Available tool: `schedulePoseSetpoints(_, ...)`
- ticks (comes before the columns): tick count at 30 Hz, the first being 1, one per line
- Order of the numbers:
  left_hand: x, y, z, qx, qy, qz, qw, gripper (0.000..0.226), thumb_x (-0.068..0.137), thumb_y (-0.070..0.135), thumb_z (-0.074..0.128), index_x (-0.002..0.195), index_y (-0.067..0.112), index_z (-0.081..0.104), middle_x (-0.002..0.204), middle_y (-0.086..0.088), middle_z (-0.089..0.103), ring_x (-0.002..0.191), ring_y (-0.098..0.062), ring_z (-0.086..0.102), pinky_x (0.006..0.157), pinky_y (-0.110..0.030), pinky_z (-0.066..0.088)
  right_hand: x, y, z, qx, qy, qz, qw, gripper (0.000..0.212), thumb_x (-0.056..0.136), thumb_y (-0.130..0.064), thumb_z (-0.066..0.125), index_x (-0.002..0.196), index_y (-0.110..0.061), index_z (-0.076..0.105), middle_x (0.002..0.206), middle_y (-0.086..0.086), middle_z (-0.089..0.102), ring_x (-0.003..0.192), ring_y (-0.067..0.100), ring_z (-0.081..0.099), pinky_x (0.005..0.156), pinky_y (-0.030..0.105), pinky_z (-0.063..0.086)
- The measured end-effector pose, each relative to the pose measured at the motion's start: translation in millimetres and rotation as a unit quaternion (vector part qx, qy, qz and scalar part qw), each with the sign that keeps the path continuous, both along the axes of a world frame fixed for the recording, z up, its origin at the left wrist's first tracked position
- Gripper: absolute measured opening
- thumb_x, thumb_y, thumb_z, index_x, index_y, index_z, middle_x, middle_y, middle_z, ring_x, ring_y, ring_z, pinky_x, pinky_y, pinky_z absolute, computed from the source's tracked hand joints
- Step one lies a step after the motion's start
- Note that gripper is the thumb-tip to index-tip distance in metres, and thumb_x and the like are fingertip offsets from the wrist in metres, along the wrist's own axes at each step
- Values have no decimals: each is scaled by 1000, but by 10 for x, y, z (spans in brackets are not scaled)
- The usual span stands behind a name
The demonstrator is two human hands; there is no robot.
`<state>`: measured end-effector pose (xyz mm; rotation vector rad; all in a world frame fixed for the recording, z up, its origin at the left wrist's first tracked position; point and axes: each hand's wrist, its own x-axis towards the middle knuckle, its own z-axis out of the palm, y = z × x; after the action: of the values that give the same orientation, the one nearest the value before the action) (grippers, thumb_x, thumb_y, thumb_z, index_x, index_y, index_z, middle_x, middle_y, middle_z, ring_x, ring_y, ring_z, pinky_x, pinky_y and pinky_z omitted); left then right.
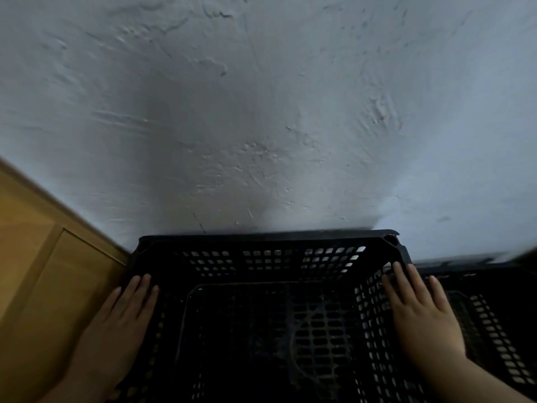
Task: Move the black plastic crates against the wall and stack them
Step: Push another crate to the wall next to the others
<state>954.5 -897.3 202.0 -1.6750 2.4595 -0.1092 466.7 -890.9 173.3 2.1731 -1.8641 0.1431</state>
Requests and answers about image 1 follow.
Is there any person's left hand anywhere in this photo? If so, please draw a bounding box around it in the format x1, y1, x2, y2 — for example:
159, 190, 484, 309
65, 273, 161, 391

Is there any black plastic crate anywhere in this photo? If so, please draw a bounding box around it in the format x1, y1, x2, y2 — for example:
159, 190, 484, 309
413, 257, 537, 389
107, 229, 428, 403

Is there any person's right hand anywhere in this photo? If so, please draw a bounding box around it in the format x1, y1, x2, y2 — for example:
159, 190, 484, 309
380, 262, 467, 376

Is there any light wooden cabinet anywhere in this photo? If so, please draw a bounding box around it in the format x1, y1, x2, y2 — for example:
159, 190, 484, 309
0, 157, 131, 403

